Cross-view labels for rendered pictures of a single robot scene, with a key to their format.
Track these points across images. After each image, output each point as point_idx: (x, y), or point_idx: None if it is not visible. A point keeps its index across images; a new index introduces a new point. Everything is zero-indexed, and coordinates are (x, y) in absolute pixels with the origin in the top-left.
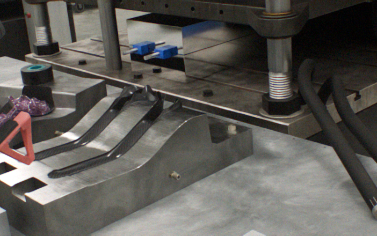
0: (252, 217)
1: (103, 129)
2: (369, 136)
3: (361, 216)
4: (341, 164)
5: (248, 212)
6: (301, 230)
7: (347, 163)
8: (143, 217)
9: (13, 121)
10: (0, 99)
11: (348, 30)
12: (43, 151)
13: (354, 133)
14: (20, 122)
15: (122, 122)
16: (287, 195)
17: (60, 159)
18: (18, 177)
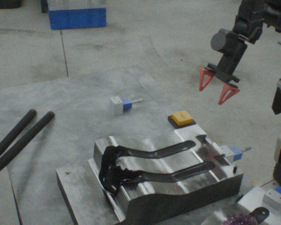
0: (99, 134)
1: (157, 173)
2: (11, 133)
3: (57, 120)
4: (23, 154)
5: (98, 138)
6: (86, 122)
7: (41, 125)
8: None
9: (206, 67)
10: (212, 65)
11: None
12: (199, 172)
13: (10, 142)
14: (203, 68)
15: (144, 165)
16: (72, 141)
17: (188, 160)
18: (211, 148)
